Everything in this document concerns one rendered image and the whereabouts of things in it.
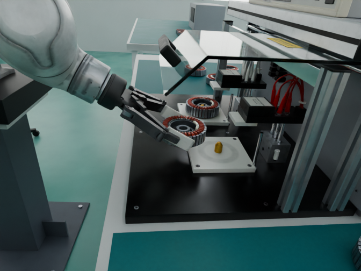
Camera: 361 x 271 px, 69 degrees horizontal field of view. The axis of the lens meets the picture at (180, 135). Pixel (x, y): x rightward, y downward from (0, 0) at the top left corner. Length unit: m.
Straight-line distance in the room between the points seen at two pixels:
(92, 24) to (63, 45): 5.02
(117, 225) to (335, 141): 0.51
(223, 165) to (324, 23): 0.35
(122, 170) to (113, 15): 4.79
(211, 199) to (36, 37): 0.41
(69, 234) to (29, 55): 1.23
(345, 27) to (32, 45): 0.42
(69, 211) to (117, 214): 1.11
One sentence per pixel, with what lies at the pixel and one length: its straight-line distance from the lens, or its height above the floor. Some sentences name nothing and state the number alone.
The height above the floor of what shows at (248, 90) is 0.87.
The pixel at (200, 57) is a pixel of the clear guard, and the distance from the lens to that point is 0.38.
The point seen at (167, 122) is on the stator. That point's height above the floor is 0.86.
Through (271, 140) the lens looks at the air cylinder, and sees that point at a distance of 0.70.
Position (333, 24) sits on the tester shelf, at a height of 1.11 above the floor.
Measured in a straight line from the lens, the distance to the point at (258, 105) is 0.63.
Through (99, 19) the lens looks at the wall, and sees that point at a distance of 5.38.
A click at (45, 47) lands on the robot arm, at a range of 0.38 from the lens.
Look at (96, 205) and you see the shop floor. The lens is 1.67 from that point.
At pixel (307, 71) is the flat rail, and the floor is 1.03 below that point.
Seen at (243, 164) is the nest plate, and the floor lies 0.78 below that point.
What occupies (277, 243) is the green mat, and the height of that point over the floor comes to 0.75.
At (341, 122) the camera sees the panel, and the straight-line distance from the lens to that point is 0.69.
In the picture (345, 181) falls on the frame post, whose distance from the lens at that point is 0.58.
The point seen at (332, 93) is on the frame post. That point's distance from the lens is 0.47.
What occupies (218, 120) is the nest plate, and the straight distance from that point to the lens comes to 0.85.
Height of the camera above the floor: 1.14
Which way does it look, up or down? 29 degrees down
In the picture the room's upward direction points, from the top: 4 degrees clockwise
